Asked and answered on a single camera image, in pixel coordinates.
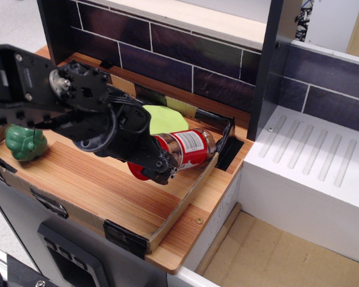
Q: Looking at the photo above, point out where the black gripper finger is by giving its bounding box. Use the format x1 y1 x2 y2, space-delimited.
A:
142 169 175 185

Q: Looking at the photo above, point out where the white drainboard sink unit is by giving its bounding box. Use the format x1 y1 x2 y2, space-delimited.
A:
238 106 359 262

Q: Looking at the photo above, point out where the light green plastic plate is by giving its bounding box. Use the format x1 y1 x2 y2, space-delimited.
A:
143 105 189 135

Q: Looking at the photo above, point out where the dark grey left post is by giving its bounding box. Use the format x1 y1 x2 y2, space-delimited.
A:
36 0 75 65

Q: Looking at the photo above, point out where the green toy bell pepper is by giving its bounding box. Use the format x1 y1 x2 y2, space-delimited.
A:
5 125 47 162

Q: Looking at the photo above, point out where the dark grey vertical post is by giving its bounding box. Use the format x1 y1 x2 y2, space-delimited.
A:
247 0 302 141

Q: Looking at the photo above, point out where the red-capped basil spice bottle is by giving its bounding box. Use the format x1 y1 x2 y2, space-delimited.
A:
127 128 216 181

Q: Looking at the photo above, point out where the cardboard fence with black tape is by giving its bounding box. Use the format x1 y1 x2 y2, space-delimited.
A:
0 59 245 260

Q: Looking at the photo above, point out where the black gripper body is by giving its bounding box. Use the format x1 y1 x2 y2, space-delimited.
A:
93 106 173 173

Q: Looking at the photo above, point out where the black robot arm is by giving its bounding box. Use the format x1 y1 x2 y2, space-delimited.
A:
0 45 177 185

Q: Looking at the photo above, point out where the light wooden shelf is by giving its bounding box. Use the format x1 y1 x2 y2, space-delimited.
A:
82 1 266 50

